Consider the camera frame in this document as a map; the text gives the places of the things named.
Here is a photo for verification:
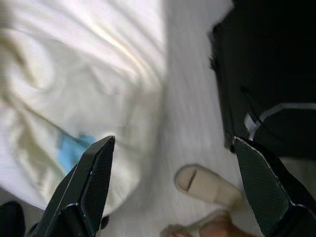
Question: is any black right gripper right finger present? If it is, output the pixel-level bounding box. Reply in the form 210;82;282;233
232;135;316;237

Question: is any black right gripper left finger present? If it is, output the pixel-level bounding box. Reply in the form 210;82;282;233
32;135;116;237

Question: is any beige slipper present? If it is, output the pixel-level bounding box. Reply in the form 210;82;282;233
160;208;250;237
174;164;245;209

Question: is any cream cartoon print blanket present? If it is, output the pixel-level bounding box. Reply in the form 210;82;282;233
0;0;166;215

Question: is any black cabinet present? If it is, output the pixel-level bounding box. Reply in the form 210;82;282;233
206;0;316;158

